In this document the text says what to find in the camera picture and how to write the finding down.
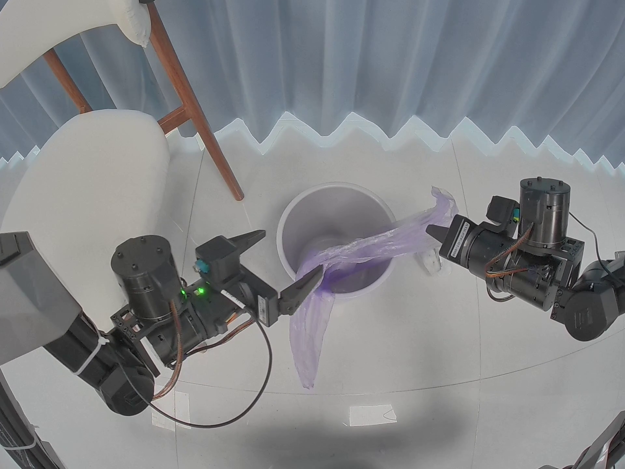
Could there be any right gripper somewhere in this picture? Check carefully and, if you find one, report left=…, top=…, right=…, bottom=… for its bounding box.
left=425, top=214, right=519, bottom=283

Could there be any pale blue curtain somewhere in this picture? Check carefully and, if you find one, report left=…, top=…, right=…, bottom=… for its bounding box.
left=0, top=0, right=625, bottom=170

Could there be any white trash bin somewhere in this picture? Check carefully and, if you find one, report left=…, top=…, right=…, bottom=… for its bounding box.
left=276, top=181, right=397, bottom=303

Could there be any white cushioned wooden chair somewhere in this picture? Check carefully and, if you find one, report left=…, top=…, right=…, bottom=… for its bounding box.
left=0, top=0, right=245, bottom=321

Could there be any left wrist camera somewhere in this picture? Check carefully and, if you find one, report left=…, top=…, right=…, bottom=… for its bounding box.
left=194, top=235, right=245, bottom=287

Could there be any purple plastic bag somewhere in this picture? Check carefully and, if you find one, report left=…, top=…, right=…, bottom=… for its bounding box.
left=289, top=185, right=461, bottom=390

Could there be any clear plastic wrapper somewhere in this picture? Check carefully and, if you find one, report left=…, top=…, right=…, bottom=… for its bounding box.
left=419, top=247, right=444, bottom=278

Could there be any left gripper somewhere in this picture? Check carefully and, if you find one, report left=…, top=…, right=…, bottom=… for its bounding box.
left=146, top=230, right=324, bottom=367

